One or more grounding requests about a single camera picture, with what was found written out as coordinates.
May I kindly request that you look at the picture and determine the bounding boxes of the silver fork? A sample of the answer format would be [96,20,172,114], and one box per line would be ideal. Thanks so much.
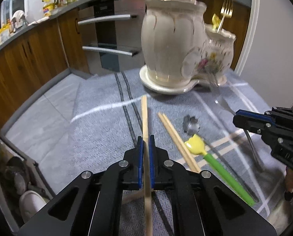
[206,75,265,170]

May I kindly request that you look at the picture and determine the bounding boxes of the green yellow tulip spoon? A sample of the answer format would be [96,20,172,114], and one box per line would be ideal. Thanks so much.
[185,135,255,206]

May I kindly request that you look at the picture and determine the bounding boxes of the wooden kitchen cabinets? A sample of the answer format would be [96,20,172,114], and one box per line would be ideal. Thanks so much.
[0,9,90,128]

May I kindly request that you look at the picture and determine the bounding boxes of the person right hand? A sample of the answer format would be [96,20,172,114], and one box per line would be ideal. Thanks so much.
[285,168,293,193]

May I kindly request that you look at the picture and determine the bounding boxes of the grey striped table cloth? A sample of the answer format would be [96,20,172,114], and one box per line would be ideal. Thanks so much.
[6,68,287,236]

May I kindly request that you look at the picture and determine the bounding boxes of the cream ceramic utensil holder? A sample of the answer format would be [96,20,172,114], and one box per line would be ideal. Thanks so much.
[139,0,236,94]

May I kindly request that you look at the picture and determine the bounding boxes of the yellow tulip spoon in holder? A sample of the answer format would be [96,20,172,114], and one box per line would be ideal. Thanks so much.
[212,13,221,30]

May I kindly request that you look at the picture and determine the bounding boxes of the gold fork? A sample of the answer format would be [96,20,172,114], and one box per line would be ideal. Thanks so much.
[217,0,233,32]

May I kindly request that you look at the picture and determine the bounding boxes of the white shoe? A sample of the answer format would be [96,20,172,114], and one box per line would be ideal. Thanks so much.
[19,190,47,223]

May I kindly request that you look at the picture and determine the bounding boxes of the built-in oven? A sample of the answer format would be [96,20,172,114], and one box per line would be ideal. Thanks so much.
[79,0,146,76]

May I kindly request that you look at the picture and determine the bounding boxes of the yellow food package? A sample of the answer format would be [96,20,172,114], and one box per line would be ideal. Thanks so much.
[43,3,54,17]

